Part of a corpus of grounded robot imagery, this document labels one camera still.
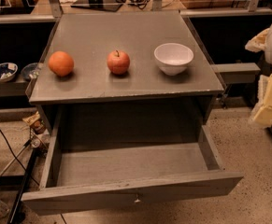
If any orange fruit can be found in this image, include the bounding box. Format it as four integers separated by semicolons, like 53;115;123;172
49;51;74;77

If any open grey top drawer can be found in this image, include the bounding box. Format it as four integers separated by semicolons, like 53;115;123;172
22;104;243;215

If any grey side shelf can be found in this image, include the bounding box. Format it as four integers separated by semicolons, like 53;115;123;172
212;63;260;84

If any red apple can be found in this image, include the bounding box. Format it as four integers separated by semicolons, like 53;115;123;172
107;50;130;75

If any grey cabinet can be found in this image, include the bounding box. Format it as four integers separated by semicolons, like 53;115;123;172
29;11;222;127

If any black monitor stand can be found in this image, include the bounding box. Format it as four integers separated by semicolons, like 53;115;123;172
71;0;123;12

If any snack bag on floor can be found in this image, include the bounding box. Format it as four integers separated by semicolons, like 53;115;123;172
22;111;46;134

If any grey small bowl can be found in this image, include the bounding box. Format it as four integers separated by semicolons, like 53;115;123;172
21;63;42;81

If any blue white bowl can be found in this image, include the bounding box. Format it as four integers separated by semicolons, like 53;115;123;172
0;63;18;82

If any black tripod leg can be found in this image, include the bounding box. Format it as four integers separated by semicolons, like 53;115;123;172
7;149;37;224

